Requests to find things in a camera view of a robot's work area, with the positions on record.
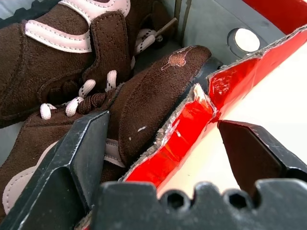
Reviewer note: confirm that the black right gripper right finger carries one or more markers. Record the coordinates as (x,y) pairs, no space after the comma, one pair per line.
(254,153)

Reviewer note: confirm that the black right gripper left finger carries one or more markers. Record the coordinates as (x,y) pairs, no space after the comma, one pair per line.
(64,167)

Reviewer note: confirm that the red cardboard shoebox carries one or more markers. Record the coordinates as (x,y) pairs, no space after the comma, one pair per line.
(216,79)

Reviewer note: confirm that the brown suede sneaker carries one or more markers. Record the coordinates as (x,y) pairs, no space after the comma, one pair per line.
(134,100)
(57,52)

